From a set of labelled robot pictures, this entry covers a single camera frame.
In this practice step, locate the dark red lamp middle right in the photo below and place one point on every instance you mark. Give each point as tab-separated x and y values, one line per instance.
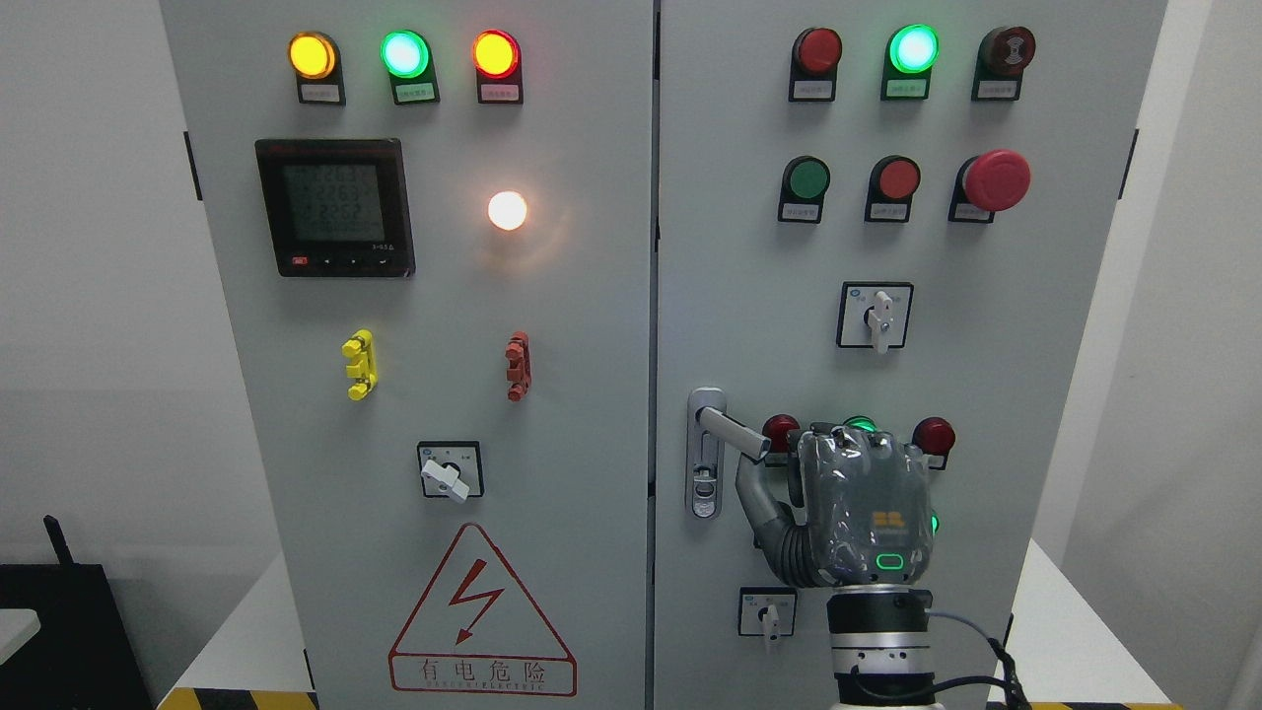
934	437

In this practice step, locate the dark red lamp top right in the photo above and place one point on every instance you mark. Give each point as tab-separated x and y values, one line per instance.
813	66

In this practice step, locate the upper right white selector switch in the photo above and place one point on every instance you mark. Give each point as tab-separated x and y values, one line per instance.
874	315

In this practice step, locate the green indicator lamp top left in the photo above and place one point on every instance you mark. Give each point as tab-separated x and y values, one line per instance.
409	63

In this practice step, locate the dark red lamp middle left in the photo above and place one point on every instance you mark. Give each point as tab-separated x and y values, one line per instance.
780	431

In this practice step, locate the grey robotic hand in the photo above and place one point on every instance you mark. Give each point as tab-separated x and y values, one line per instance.
868	513

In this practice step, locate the grey cabinet door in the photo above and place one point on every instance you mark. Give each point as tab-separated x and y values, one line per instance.
566	467
749	305

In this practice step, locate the left grey cabinet door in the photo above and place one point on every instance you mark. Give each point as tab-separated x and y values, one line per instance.
566	467

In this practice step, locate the left white rotary selector switch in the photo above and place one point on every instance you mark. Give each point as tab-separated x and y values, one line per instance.
451	470

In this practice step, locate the white lit indicator lamp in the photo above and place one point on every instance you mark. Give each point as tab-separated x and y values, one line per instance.
507	210

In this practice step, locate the red push button upper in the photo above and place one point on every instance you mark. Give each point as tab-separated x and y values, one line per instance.
893	182

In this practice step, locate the red electrical warning triangle sticker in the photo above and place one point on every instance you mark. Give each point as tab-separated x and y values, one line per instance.
477	629

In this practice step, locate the silver door handle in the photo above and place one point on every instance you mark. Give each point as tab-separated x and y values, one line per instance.
710	429

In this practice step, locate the black digital power meter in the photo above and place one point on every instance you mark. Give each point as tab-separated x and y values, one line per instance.
337	207

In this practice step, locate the yellow indicator lamp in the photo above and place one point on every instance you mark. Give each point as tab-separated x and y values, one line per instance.
317	62

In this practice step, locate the green lit lamp middle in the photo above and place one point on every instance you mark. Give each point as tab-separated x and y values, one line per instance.
861	422

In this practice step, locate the black equipment at left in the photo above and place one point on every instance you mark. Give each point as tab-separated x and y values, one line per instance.
80	657

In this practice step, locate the green lamp top right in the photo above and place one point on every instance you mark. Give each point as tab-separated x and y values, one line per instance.
908	63

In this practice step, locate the dark red buzzer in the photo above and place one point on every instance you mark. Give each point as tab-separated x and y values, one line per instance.
1003	56

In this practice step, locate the green push button upper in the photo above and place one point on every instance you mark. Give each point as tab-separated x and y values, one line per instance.
804	183

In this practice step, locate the dark red lamp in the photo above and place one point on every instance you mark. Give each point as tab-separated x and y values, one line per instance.
813	66
780	431
934	437

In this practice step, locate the lower white selector switch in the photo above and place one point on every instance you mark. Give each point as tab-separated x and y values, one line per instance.
766	612

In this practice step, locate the red lit indicator lamp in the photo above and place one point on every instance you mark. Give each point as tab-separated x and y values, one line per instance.
497	58

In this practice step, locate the right grey cabinet door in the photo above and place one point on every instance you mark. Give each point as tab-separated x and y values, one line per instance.
749	305

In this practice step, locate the red mushroom emergency stop button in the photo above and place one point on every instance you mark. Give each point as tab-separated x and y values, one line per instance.
993	182

